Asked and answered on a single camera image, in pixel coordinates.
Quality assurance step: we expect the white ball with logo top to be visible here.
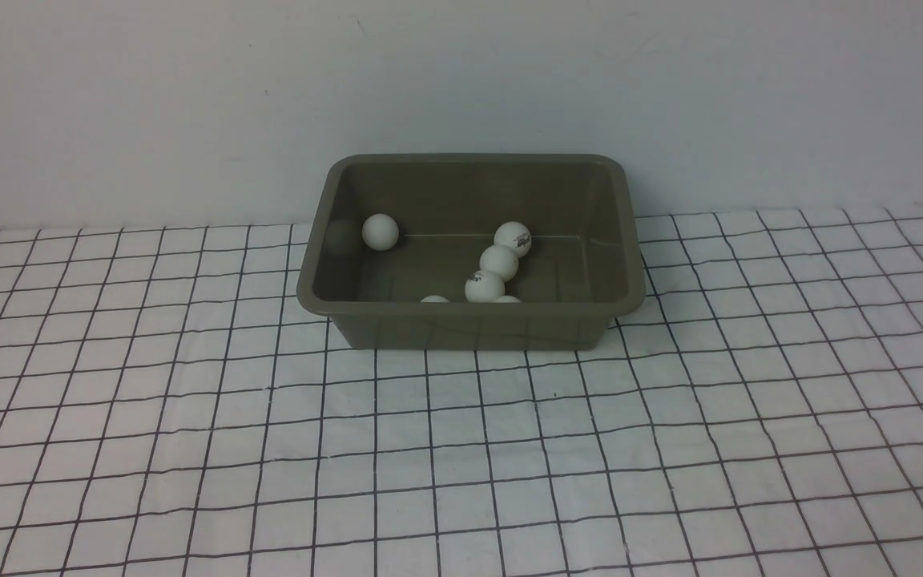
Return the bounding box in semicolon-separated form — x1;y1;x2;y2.
494;220;534;259

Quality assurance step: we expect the olive green plastic bin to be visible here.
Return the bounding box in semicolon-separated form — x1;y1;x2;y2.
296;153;646;351

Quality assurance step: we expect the white black grid tablecloth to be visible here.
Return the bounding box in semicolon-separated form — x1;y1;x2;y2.
0;207;923;576

